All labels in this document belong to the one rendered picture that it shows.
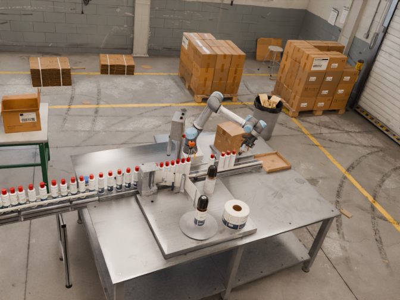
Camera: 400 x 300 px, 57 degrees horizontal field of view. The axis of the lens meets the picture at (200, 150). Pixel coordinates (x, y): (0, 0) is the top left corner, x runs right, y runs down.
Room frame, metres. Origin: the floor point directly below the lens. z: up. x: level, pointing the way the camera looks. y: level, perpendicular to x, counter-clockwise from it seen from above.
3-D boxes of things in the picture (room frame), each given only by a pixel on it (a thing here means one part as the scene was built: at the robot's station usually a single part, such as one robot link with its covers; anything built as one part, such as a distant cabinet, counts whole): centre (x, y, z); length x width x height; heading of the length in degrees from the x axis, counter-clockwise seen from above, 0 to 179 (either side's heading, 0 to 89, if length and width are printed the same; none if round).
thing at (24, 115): (3.23, 1.88, 0.97); 0.51 x 0.39 x 0.37; 28
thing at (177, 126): (2.73, 0.22, 1.38); 0.17 x 0.10 x 0.19; 177
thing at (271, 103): (5.26, -0.95, 0.50); 0.42 x 0.41 x 0.28; 113
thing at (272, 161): (3.23, -0.77, 0.85); 0.30 x 0.26 x 0.04; 122
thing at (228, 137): (3.34, -0.32, 0.99); 0.30 x 0.24 x 0.27; 131
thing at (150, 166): (2.41, 0.39, 1.14); 0.14 x 0.11 x 0.01; 122
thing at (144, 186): (2.41, 0.39, 1.01); 0.14 x 0.13 x 0.26; 122
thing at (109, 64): (6.83, 1.89, 0.11); 0.65 x 0.54 x 0.22; 110
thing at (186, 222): (2.11, -0.09, 0.89); 0.31 x 0.31 x 0.01
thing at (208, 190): (2.51, -0.13, 1.03); 0.09 x 0.09 x 0.30
